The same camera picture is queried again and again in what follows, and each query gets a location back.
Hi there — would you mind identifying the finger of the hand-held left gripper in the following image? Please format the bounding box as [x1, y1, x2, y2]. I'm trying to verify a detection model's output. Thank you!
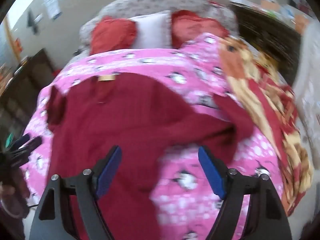
[11, 134, 43, 167]

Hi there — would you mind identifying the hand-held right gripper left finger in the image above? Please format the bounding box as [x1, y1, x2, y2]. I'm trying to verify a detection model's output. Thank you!
[29, 145, 123, 240]

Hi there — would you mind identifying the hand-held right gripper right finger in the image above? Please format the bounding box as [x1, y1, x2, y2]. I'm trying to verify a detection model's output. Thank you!
[198, 145, 293, 240]

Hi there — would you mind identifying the dark red garment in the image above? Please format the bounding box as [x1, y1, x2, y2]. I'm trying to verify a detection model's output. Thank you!
[46, 72, 255, 240]

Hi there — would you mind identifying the pink penguin print blanket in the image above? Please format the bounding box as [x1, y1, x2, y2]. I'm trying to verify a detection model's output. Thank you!
[19, 32, 284, 240]

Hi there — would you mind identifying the dark wooden cabinet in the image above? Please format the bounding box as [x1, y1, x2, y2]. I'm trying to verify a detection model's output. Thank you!
[0, 49, 59, 140]

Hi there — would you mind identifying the yellow and red printed blanket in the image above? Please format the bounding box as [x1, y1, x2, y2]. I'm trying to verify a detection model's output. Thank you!
[219, 36, 314, 217]

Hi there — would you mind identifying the white furniture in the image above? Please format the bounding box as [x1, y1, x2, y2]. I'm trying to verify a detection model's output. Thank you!
[294, 22, 320, 140]

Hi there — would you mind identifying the red pillow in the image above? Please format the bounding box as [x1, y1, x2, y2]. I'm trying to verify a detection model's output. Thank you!
[171, 10, 229, 49]
[90, 16, 138, 54]

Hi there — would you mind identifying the white pillow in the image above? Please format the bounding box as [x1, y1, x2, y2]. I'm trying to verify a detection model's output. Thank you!
[127, 12, 173, 49]

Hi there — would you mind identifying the dark wooden dresser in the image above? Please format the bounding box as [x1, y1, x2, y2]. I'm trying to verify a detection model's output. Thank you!
[230, 4, 302, 85]

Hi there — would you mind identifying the black numeral wall sign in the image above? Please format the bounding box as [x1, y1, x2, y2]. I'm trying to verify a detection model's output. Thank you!
[27, 11, 42, 34]

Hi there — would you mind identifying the white wall paper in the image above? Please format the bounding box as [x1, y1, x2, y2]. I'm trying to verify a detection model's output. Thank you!
[44, 0, 62, 19]

